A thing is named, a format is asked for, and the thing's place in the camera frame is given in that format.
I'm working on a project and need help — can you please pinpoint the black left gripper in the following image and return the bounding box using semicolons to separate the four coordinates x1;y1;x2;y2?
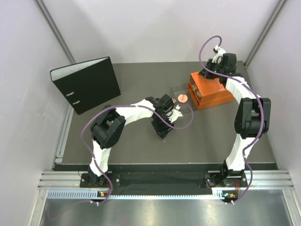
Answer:
151;112;175;139

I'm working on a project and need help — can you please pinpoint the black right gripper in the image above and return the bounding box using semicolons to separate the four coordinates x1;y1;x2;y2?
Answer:
198;62;223;82

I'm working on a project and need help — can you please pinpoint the pink round compact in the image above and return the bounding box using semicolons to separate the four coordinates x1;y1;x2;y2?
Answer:
177;94;188;104

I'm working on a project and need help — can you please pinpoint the orange drawer cabinet box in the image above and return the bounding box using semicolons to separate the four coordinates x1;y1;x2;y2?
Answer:
188;72;235;110

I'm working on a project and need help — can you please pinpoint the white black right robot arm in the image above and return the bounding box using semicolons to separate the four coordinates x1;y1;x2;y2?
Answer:
200;50;271;187

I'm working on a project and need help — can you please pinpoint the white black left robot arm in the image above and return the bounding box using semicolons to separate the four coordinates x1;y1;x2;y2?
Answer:
87;94;182;187

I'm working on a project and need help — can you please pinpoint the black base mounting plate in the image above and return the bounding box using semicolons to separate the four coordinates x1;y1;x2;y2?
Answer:
80;170;247;188

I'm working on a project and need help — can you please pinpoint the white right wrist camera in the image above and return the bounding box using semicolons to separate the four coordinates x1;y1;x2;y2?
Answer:
212;45;226;63

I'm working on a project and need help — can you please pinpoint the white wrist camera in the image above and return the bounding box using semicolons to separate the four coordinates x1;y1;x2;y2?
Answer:
166;105;183;123
212;45;226;63

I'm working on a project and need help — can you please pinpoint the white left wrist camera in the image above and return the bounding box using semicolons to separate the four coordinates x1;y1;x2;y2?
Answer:
166;105;183;123

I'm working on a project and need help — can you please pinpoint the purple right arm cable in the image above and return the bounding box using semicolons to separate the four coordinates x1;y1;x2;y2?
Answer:
199;35;265;204

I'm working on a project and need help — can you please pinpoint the black ring binder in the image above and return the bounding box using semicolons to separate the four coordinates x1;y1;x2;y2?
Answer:
50;56;121;115

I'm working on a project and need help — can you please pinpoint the white slotted cable duct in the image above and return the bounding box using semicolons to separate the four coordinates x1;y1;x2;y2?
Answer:
48;190;224;200

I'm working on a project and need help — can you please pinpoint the aluminium frame rail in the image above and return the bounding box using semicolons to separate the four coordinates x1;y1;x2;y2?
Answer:
38;170;294;190

